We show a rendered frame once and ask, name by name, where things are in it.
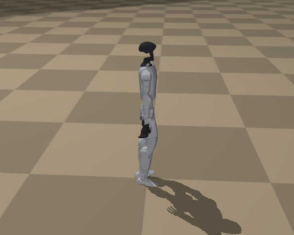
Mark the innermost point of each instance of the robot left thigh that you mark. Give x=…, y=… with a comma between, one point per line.
x=142, y=142

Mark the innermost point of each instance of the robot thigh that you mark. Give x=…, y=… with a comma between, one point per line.
x=151, y=140
x=142, y=142

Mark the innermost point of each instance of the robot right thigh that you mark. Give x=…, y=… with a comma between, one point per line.
x=151, y=140

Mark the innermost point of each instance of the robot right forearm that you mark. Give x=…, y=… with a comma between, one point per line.
x=146, y=110

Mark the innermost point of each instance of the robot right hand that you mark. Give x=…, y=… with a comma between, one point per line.
x=144, y=131

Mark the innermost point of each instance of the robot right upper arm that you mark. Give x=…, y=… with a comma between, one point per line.
x=146, y=80

